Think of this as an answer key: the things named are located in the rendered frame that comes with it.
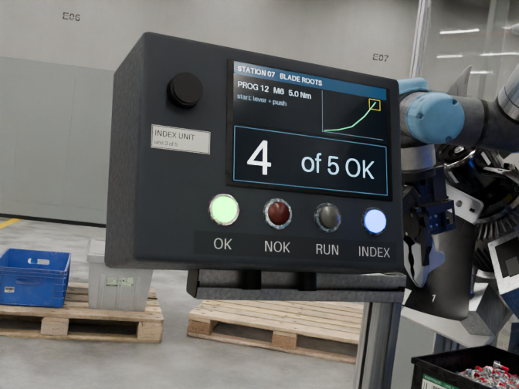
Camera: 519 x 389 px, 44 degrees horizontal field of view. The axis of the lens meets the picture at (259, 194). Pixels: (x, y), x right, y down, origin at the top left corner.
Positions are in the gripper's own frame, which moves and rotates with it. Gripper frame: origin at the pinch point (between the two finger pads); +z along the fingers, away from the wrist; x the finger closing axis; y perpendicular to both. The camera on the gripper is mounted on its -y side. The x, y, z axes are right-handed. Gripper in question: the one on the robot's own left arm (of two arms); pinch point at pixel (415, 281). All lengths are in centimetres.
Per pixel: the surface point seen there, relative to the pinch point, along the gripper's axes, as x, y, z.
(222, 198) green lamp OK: -41, -48, -31
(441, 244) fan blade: 4.1, 9.7, -3.6
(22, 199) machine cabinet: 744, -22, 74
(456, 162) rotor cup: 8.7, 18.9, -17.2
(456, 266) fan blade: 0.2, 9.5, -0.1
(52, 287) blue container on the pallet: 284, -41, 64
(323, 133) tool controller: -39, -37, -35
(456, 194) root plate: 9.7, 19.2, -10.6
